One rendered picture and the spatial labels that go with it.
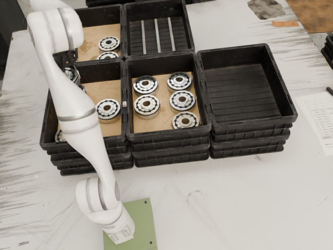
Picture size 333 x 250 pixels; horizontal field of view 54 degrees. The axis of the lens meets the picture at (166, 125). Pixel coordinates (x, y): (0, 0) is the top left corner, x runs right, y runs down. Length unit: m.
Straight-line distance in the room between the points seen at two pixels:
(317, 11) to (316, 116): 1.97
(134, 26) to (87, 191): 1.06
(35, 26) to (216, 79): 0.87
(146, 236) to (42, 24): 0.72
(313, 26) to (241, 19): 1.33
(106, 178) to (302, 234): 0.72
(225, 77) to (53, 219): 0.89
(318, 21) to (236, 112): 2.08
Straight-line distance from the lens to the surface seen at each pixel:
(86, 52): 1.63
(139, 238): 1.14
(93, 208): 0.88
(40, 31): 0.75
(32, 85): 1.77
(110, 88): 1.43
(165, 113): 1.30
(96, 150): 0.81
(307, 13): 3.35
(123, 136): 1.13
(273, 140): 1.28
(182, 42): 1.60
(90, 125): 0.79
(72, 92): 0.77
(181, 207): 1.24
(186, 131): 1.12
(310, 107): 1.56
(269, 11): 2.03
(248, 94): 1.38
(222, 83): 1.41
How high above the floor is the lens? 1.84
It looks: 53 degrees down
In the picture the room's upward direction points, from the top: 6 degrees counter-clockwise
